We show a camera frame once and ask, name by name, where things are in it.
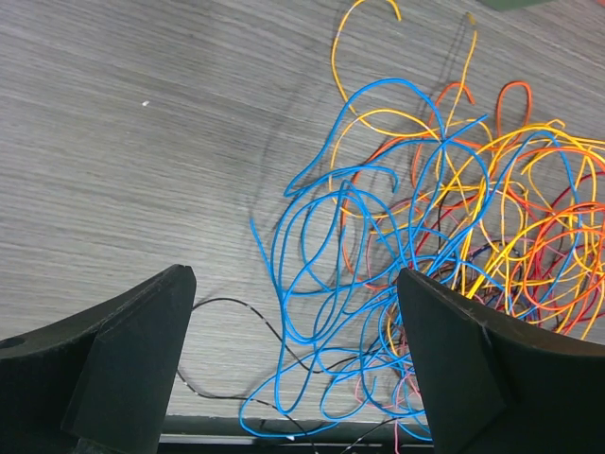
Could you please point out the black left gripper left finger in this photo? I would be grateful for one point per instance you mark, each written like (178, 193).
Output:
(98, 381)

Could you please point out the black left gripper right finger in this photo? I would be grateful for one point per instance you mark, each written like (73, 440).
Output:
(494, 384)

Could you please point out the green plastic bin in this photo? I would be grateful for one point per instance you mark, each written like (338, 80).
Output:
(506, 5)

